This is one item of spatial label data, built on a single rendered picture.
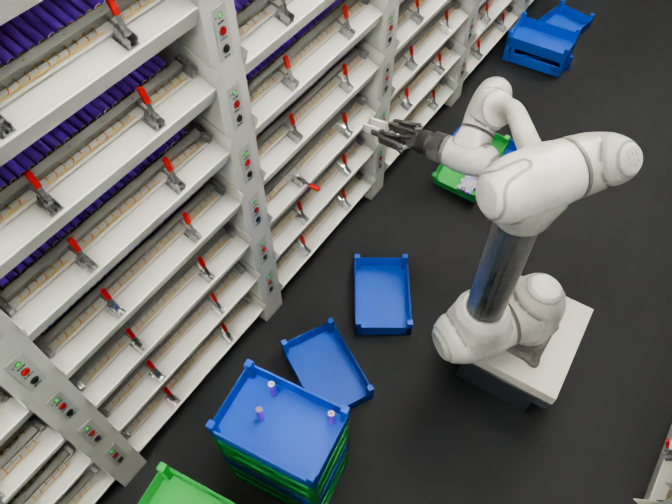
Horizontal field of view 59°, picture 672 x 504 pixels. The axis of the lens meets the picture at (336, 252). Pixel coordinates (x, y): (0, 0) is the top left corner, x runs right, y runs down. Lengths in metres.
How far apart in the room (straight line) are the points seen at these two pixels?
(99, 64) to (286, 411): 0.95
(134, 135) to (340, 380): 1.15
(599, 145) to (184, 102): 0.84
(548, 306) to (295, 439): 0.76
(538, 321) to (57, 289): 1.21
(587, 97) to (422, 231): 1.18
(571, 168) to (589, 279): 1.26
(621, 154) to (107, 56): 0.96
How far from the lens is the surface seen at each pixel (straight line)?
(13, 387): 1.38
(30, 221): 1.19
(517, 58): 3.24
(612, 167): 1.25
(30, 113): 1.08
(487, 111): 1.75
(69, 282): 1.33
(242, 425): 1.60
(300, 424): 1.59
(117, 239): 1.36
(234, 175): 1.54
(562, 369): 1.93
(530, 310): 1.70
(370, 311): 2.18
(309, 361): 2.09
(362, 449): 1.99
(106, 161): 1.24
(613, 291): 2.45
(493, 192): 1.17
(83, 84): 1.11
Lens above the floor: 1.90
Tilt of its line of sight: 55 degrees down
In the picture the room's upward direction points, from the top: 1 degrees counter-clockwise
